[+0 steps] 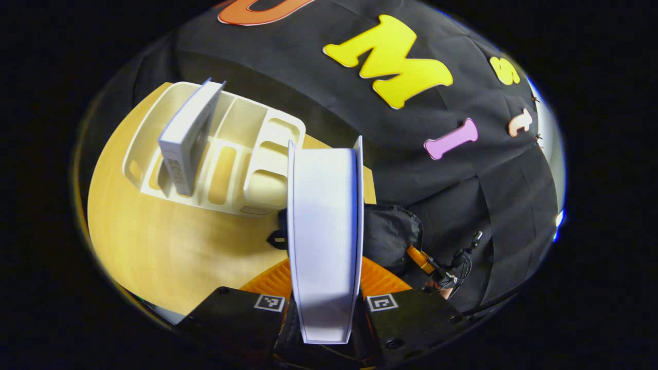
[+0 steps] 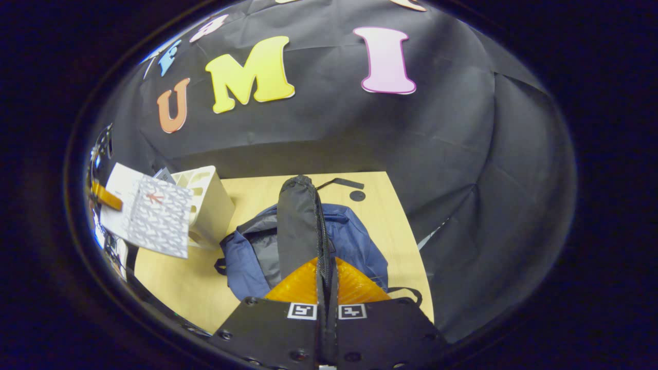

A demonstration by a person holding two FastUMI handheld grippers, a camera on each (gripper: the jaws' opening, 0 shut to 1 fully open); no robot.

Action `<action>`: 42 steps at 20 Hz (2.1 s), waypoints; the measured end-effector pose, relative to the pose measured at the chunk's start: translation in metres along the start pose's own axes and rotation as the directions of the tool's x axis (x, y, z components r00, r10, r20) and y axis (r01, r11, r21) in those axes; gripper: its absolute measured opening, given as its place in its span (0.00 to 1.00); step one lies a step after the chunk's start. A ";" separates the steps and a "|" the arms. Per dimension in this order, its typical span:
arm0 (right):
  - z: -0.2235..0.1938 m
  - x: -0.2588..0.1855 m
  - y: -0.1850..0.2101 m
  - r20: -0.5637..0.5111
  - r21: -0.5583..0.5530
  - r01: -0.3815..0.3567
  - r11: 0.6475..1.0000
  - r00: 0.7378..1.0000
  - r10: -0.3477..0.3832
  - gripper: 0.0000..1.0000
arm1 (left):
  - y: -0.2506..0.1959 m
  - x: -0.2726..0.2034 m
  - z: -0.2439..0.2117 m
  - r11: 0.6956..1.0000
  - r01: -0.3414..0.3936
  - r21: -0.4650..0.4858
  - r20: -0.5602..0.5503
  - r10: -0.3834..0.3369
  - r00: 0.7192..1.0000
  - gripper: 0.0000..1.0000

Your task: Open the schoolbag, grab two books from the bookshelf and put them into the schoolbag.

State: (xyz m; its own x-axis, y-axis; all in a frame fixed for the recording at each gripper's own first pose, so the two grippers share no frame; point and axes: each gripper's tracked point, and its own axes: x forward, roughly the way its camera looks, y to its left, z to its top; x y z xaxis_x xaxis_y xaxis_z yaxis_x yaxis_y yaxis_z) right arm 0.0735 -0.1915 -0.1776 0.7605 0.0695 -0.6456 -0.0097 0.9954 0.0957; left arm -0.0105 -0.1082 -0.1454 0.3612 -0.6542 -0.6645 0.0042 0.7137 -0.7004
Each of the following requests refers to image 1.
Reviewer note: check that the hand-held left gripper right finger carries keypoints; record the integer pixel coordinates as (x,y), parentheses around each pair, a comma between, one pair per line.
(411,324)

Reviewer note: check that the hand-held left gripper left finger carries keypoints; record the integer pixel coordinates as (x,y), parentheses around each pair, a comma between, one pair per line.
(231,318)

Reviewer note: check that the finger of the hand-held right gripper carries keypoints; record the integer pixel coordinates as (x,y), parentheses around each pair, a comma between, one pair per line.
(419,258)

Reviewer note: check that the blue schoolbag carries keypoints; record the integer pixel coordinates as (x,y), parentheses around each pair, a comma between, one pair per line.
(390,236)

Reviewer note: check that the white book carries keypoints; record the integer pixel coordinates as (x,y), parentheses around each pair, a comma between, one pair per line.
(185,139)
(324,231)

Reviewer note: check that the white plastic bookshelf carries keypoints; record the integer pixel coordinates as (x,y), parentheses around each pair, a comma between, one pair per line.
(267,149)

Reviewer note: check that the black backdrop cloth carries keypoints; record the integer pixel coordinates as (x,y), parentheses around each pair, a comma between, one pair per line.
(308,77)

